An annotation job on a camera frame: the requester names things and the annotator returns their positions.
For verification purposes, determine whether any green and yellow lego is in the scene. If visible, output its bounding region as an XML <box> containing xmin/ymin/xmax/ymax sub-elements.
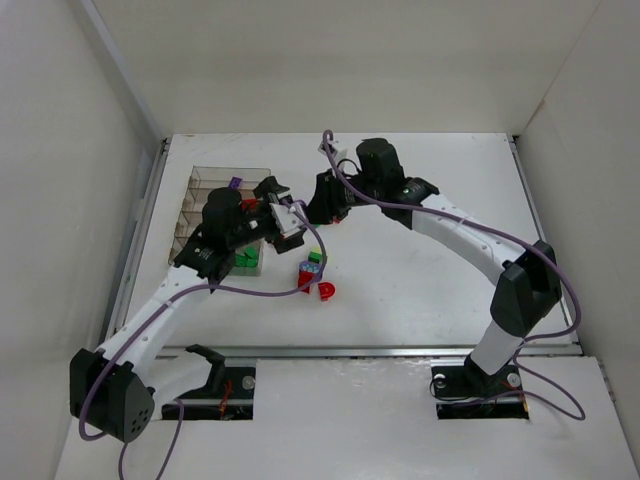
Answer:
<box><xmin>307</xmin><ymin>247</ymin><xmax>324</xmax><ymax>264</ymax></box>

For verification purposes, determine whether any purple cable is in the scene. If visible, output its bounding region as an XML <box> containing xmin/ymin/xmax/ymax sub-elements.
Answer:
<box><xmin>77</xmin><ymin>199</ymin><xmax>329</xmax><ymax>480</ymax></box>
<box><xmin>321</xmin><ymin>129</ymin><xmax>587</xmax><ymax>420</ymax></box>

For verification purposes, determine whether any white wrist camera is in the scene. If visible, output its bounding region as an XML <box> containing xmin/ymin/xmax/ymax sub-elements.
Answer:
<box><xmin>318</xmin><ymin>140</ymin><xmax>349</xmax><ymax>172</ymax></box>
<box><xmin>270</xmin><ymin>201</ymin><xmax>306</xmax><ymax>239</ymax></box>

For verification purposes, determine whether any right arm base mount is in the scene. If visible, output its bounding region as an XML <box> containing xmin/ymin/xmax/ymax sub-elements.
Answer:
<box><xmin>429</xmin><ymin>356</ymin><xmax>529</xmax><ymax>420</ymax></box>

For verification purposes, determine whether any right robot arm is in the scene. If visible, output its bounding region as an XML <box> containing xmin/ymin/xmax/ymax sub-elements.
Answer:
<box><xmin>306</xmin><ymin>138</ymin><xmax>562</xmax><ymax>387</ymax></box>

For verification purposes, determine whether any long red lego brick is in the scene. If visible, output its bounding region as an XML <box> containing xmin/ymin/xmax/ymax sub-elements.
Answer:
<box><xmin>241</xmin><ymin>199</ymin><xmax>259</xmax><ymax>210</ymax></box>

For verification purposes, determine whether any purple flower lego disc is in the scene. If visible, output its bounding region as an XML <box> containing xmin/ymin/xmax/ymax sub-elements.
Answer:
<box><xmin>299</xmin><ymin>260</ymin><xmax>322</xmax><ymax>276</ymax></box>

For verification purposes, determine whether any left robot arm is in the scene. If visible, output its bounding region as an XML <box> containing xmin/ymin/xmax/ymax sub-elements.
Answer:
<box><xmin>69</xmin><ymin>177</ymin><xmax>307</xmax><ymax>443</ymax></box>

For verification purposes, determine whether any small green slope lego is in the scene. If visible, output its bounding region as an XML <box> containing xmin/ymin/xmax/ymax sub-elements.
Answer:
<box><xmin>244</xmin><ymin>246</ymin><xmax>258</xmax><ymax>257</ymax></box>

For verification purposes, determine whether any red half-round lego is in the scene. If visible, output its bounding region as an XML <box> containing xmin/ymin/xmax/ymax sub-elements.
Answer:
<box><xmin>317</xmin><ymin>282</ymin><xmax>336</xmax><ymax>302</ymax></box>

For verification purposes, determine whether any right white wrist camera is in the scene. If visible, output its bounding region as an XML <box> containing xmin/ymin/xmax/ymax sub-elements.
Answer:
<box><xmin>318</xmin><ymin>140</ymin><xmax>349</xmax><ymax>172</ymax></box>

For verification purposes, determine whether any small green lego top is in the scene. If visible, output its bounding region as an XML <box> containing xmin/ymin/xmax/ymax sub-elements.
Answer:
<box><xmin>235</xmin><ymin>255</ymin><xmax>259</xmax><ymax>269</ymax></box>

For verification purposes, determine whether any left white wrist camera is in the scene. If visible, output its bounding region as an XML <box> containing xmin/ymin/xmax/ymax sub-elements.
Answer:
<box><xmin>270</xmin><ymin>201</ymin><xmax>306</xmax><ymax>239</ymax></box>

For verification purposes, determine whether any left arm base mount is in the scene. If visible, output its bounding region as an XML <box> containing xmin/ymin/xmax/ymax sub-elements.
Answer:
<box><xmin>154</xmin><ymin>344</ymin><xmax>256</xmax><ymax>421</ymax></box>

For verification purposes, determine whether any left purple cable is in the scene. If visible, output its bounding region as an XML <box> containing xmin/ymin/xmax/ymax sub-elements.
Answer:
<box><xmin>77</xmin><ymin>199</ymin><xmax>329</xmax><ymax>480</ymax></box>

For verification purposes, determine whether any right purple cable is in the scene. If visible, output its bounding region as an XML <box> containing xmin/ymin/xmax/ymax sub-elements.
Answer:
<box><xmin>321</xmin><ymin>129</ymin><xmax>587</xmax><ymax>420</ymax></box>

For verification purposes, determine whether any clear compartment organizer tray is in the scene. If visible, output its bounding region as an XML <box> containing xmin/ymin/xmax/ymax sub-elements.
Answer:
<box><xmin>168</xmin><ymin>166</ymin><xmax>271</xmax><ymax>264</ymax></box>

